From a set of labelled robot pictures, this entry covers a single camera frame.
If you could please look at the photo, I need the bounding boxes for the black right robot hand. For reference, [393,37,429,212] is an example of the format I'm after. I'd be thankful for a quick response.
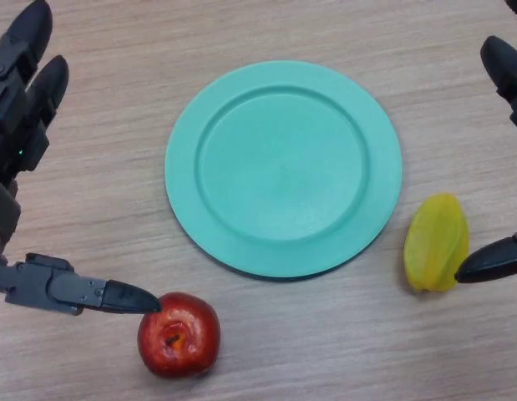
[454,0,517,285]

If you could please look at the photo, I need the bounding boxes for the yellow starfruit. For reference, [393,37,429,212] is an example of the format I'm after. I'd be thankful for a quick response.
[403,192,470,293]

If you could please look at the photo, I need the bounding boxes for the red apple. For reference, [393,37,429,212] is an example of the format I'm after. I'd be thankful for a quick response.
[136,292,221,369]

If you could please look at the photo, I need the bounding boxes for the green plastic plate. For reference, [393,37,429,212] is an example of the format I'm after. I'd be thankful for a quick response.
[164,60,403,281]

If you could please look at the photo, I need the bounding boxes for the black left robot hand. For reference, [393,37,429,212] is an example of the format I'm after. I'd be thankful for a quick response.
[0,0,162,317]

